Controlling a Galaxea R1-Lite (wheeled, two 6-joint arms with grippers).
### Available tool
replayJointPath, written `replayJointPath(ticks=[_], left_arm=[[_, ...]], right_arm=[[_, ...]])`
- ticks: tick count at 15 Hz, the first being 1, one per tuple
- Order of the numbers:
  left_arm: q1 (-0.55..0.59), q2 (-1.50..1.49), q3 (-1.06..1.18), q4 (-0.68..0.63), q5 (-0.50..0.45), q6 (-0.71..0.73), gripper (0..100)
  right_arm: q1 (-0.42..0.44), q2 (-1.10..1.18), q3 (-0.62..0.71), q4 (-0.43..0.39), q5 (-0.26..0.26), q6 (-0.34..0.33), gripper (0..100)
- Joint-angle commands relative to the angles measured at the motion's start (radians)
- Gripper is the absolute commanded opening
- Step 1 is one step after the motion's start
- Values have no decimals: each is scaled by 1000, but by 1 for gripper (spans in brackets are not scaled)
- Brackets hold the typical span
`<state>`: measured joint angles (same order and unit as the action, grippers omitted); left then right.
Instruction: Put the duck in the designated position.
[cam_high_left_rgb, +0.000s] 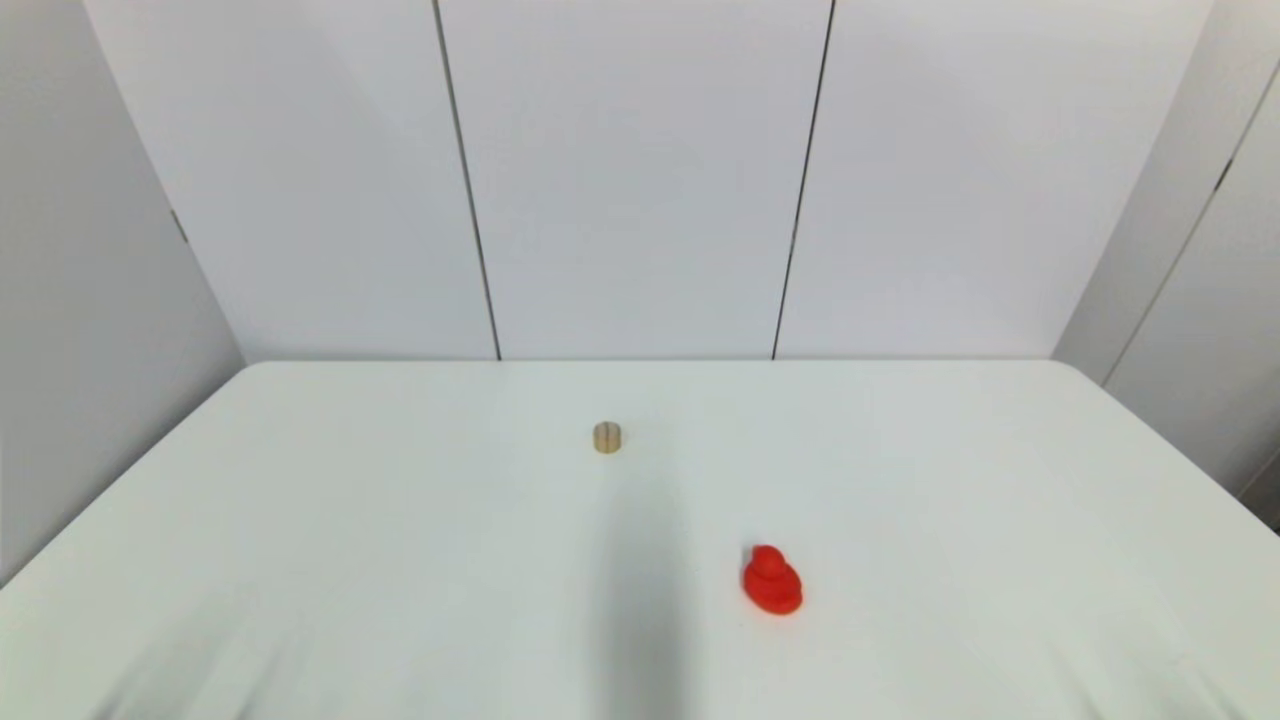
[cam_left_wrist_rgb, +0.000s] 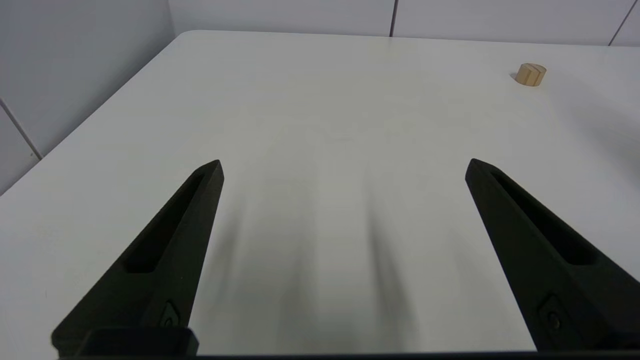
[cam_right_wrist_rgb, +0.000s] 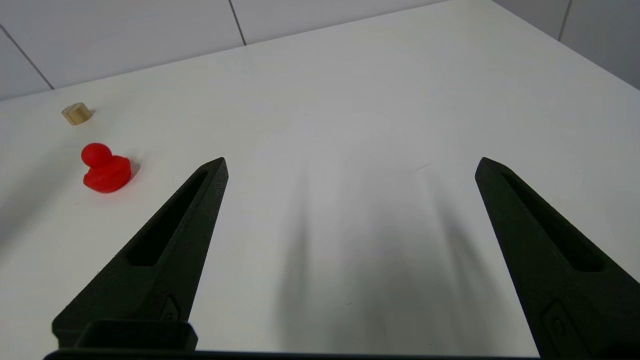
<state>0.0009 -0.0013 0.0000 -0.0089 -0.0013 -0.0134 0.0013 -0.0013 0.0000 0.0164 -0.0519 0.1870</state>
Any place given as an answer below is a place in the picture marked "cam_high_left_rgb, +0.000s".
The small wooden cylinder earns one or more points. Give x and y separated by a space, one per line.
607 438

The red rubber duck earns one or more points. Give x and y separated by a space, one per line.
772 582

